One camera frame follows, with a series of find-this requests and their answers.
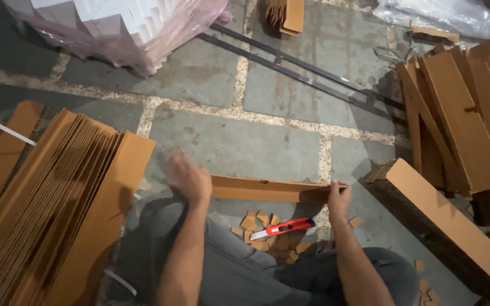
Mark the dark metal rail frame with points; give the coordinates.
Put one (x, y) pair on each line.
(300, 72)

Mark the person's left hand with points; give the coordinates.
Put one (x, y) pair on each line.
(192, 180)

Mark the person's right fingers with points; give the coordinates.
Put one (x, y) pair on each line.
(337, 189)

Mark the red utility knife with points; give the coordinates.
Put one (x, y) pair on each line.
(285, 227)

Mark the pile of small cardboard scraps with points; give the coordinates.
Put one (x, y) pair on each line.
(270, 238)

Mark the small bundle of cardboard pieces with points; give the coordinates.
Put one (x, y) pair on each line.
(285, 16)

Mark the large stack of cardboard strips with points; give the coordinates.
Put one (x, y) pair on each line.
(58, 212)

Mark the heap of cut cardboard strips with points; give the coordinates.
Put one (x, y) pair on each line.
(462, 123)

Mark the person's grey trousers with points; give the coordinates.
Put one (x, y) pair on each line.
(262, 272)

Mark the clear plastic sheet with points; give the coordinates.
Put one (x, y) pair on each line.
(445, 17)

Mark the person's right hand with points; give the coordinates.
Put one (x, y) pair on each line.
(338, 199)

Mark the long brown cardboard strip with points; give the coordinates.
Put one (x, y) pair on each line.
(266, 190)

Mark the bundled row of cardboard strips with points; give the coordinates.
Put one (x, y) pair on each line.
(445, 229)

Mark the person's left fingers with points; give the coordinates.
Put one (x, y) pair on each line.
(179, 163)

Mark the plastic-wrapped white foam sheets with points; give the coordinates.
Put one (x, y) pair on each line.
(121, 29)

